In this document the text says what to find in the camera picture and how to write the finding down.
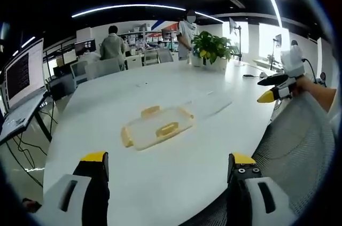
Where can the small black table device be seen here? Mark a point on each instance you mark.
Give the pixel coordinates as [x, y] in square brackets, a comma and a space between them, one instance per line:
[248, 76]

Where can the large computer monitor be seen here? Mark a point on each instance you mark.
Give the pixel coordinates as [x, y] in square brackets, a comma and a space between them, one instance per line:
[24, 75]

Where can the person's right hand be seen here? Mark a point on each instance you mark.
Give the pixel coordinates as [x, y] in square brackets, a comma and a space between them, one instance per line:
[300, 85]

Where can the clear container with yellow buckles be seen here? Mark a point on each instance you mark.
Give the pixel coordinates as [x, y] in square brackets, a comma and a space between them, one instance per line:
[157, 128]

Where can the grey side desk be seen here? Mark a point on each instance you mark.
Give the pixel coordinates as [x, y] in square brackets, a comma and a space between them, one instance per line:
[18, 115]

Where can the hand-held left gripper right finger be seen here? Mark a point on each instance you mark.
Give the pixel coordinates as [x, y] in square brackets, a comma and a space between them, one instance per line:
[256, 199]

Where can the clear plastic sheet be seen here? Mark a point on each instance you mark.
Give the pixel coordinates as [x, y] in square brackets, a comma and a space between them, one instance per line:
[213, 105]

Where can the small monitor on stand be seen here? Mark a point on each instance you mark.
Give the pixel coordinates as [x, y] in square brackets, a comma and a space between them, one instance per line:
[278, 41]

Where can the green potted plant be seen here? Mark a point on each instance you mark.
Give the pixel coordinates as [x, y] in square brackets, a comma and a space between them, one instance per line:
[211, 48]

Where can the small dark monitor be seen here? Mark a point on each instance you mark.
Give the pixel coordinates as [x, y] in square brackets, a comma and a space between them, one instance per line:
[85, 47]

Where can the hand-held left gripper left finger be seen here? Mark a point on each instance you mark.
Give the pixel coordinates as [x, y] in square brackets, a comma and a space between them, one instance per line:
[66, 196]

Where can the grey mesh office chair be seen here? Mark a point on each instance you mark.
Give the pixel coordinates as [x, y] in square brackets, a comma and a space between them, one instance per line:
[294, 146]

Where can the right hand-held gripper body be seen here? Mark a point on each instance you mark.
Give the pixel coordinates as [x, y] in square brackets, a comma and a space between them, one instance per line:
[292, 61]

